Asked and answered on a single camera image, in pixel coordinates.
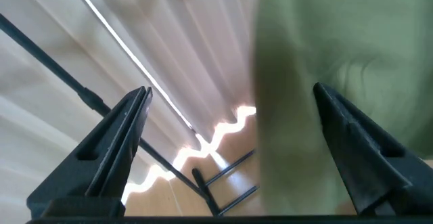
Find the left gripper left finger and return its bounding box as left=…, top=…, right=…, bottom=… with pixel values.
left=26, top=85, right=154, bottom=218

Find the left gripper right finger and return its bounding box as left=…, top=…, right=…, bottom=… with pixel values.
left=312, top=82, right=433, bottom=217

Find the black clothes rack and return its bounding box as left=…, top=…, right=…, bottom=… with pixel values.
left=0, top=13, right=260, bottom=217

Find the green shirt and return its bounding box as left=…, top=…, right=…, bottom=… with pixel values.
left=252, top=0, right=433, bottom=217

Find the beige curtain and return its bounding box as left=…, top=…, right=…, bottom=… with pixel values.
left=0, top=0, right=263, bottom=218

